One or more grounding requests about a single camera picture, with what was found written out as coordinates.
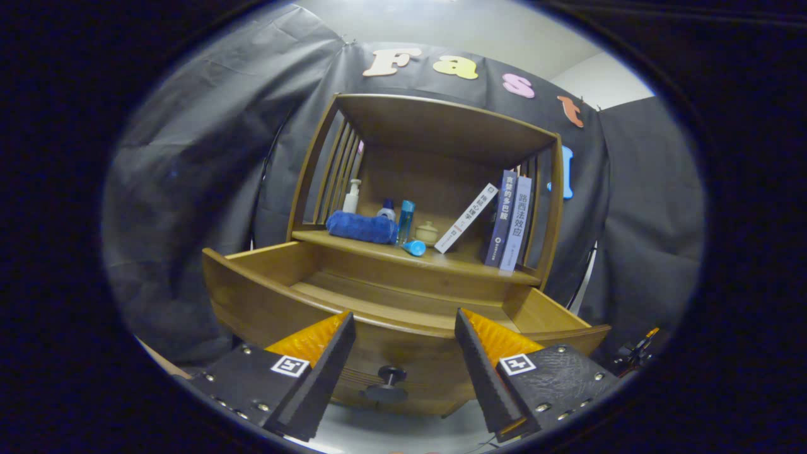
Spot dark blue book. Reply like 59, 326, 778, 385
484, 169, 518, 268

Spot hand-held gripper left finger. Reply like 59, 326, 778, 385
189, 309, 357, 442

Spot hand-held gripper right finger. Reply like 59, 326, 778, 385
454, 308, 622, 443

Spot clear blue bottle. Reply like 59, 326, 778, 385
396, 200, 416, 245

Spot wooden cabinet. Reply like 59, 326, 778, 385
287, 93, 565, 310

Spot white book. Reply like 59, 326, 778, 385
434, 183, 499, 255

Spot blue folded towel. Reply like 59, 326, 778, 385
326, 211, 399, 245

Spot black equipment with orange clip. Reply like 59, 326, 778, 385
608, 327, 663, 376

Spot black backdrop cloth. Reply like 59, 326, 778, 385
101, 3, 707, 379

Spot wooden countertop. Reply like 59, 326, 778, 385
291, 228, 543, 286

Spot light purple book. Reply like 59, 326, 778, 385
499, 176, 533, 273

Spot white pump bottle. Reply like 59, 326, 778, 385
342, 178, 362, 215

